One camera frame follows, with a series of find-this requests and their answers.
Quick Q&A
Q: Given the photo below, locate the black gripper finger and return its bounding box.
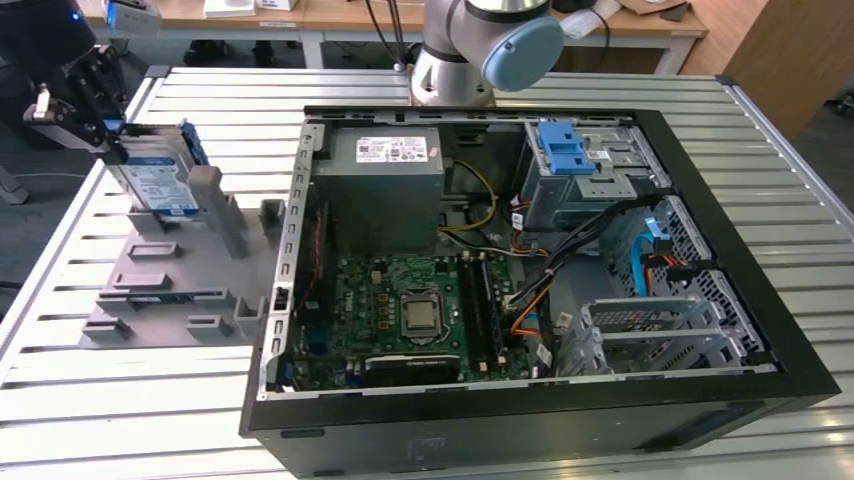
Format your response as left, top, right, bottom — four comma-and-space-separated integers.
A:
60, 43, 130, 134
23, 87, 131, 164

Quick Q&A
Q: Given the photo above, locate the hard disk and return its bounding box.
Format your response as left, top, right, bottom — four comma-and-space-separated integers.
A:
110, 118, 214, 224

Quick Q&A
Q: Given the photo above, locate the orange power wire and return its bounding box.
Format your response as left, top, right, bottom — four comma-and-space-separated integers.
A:
642, 253, 714, 282

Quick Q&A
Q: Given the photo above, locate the silver disk bay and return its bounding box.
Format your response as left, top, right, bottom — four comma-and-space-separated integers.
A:
577, 294, 762, 376

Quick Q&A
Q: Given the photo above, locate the white stand foot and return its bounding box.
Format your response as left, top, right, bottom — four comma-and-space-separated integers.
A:
0, 164, 32, 205

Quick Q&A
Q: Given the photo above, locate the black chair base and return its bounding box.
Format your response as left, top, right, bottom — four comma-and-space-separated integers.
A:
183, 38, 233, 66
250, 39, 282, 66

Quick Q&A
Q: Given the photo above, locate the grey parts rack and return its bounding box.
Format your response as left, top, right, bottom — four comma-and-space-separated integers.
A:
78, 167, 290, 354

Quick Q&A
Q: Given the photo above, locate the green RAM stick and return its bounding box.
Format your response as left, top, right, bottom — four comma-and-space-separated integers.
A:
126, 294, 201, 307
479, 257, 510, 370

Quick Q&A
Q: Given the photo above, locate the wooden top desk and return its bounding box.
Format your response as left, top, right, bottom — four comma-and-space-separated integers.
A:
159, 0, 710, 76

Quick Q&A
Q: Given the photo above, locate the black case fan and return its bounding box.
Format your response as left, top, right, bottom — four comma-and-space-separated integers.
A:
295, 199, 339, 324

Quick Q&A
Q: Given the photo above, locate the grey power supply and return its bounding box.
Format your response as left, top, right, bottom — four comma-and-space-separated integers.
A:
311, 124, 447, 259

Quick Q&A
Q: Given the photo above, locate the green motherboard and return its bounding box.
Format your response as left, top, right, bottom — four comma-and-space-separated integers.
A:
293, 252, 535, 391

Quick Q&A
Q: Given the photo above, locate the silver CPU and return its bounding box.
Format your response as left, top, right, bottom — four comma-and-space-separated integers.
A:
403, 298, 441, 332

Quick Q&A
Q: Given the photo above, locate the black graphics card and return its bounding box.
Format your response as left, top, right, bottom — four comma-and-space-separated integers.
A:
346, 352, 463, 389

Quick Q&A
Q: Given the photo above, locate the black RAM slot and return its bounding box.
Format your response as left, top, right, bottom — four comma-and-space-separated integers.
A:
458, 252, 489, 372

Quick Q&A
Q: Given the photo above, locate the blue drive latch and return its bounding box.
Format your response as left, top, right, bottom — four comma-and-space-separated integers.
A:
537, 121, 599, 176

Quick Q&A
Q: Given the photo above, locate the silver drive cage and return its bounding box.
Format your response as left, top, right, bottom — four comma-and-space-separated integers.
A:
519, 119, 673, 234

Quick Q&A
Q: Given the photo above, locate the brown cardboard piece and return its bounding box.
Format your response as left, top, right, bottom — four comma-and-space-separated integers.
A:
620, 0, 690, 24

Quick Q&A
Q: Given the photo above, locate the black PC case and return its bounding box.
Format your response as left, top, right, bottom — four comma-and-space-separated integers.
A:
238, 104, 842, 479

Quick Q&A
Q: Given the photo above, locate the wooden cabinet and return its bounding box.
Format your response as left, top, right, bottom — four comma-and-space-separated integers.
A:
680, 0, 854, 146

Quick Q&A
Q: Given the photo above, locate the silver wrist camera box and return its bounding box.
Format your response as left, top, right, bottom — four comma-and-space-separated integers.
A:
104, 0, 164, 39

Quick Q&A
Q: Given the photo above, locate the red twisted fan wire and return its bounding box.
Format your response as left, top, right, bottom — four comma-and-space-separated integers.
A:
303, 203, 329, 314

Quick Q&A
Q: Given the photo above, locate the yellow wire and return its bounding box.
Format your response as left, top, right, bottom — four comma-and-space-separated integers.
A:
437, 158, 501, 234

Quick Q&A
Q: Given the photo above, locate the red orange wire bundle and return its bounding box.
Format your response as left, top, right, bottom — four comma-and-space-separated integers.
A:
507, 197, 555, 257

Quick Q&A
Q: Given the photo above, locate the black wire bundle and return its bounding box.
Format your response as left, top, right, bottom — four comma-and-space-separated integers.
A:
503, 192, 676, 309

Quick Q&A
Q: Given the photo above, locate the blue SATA wire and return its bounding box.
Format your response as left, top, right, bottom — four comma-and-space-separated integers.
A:
629, 216, 670, 300

